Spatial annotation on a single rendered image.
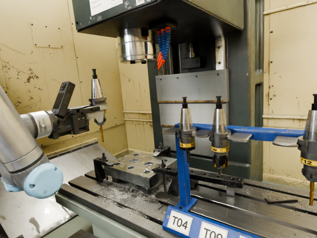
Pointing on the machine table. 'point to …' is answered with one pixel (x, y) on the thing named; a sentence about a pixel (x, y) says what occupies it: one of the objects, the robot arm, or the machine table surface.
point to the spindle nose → (136, 45)
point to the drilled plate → (149, 182)
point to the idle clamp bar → (230, 181)
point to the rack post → (183, 179)
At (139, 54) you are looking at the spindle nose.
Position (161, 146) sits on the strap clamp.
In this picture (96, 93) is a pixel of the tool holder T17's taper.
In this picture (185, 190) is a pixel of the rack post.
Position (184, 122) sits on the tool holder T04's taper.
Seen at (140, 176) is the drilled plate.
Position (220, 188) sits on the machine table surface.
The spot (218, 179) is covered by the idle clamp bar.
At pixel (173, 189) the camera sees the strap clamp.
